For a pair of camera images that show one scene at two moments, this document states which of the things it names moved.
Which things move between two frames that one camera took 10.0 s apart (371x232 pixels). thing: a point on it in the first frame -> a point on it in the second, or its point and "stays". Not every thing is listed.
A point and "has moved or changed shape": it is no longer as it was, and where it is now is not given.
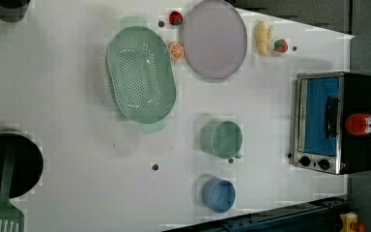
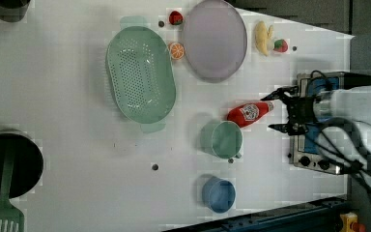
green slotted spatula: x=0 y=215 stays
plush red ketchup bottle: x=359 y=124 has moved or changed shape
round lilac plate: x=215 y=41 stays
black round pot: x=26 y=166 stays
